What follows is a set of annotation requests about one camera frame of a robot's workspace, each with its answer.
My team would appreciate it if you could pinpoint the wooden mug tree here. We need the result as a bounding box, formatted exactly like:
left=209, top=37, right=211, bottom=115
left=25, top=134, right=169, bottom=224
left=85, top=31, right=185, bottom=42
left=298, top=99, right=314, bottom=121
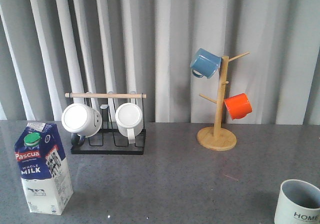
left=196, top=51, right=250, bottom=151

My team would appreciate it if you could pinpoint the white smiley mug on rack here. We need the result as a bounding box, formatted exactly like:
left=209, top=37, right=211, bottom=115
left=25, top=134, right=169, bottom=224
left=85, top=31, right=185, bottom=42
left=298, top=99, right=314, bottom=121
left=61, top=103, right=103, bottom=146

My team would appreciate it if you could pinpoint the Pascual whole milk carton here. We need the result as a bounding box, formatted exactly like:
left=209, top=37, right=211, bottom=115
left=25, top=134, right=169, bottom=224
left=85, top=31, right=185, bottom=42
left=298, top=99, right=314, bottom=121
left=14, top=122, right=73, bottom=215

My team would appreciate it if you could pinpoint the blue enamel mug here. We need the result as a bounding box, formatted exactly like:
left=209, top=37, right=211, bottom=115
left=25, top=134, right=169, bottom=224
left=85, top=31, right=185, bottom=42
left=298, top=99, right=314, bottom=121
left=190, top=48, right=222, bottom=79

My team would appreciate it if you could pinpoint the black wire mug rack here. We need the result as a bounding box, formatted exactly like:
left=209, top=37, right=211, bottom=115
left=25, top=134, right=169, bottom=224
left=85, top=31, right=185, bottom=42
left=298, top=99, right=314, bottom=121
left=65, top=92, right=147, bottom=155

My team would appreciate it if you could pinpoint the white HOME cup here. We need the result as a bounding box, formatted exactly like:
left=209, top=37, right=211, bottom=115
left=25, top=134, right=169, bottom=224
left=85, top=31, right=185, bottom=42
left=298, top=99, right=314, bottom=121
left=274, top=179, right=320, bottom=224

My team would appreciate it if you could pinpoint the white ribbed mug on rack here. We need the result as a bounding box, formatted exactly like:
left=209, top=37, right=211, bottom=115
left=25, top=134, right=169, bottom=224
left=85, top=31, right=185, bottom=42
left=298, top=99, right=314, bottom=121
left=115, top=103, right=143, bottom=144

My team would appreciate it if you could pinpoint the orange enamel mug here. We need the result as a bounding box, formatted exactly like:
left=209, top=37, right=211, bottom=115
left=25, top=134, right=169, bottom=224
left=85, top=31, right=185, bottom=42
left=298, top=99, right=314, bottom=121
left=224, top=93, right=253, bottom=120

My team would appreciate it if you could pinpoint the grey pleated curtain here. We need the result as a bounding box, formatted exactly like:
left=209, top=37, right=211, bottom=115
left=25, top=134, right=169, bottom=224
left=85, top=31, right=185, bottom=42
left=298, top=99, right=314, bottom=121
left=0, top=0, right=320, bottom=125

